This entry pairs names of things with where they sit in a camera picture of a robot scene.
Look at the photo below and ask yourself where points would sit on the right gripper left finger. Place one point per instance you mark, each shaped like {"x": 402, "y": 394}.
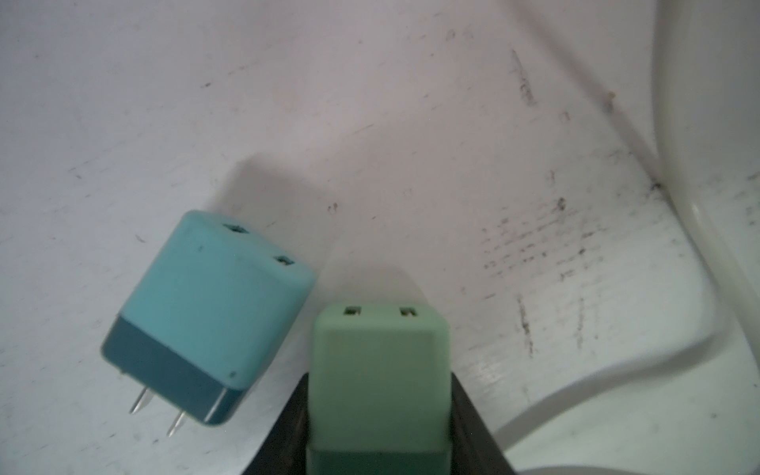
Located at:
{"x": 284, "y": 450}

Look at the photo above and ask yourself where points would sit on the green charger plug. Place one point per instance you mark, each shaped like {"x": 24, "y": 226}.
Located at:
{"x": 379, "y": 391}

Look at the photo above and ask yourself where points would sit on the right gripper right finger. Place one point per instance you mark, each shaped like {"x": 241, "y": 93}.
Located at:
{"x": 474, "y": 450}

